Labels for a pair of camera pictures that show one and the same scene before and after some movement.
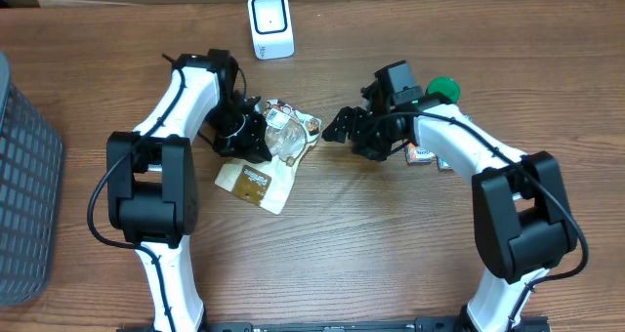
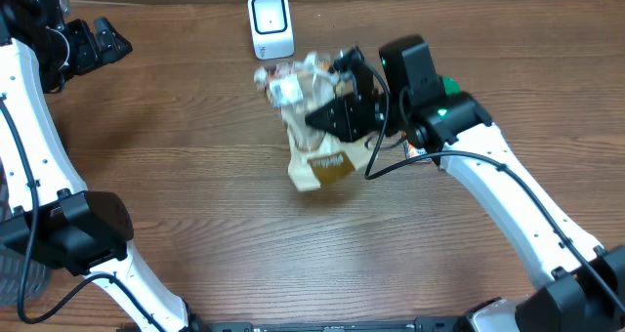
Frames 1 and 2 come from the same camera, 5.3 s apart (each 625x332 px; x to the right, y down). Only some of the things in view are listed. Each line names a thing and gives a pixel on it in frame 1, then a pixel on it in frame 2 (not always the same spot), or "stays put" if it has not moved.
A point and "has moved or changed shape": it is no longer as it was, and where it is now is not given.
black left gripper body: (233, 132) to (82, 52)
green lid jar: (446, 86) has moved or changed shape
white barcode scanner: (271, 24) stays put
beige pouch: (267, 184) to (317, 158)
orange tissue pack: (418, 156) stays put
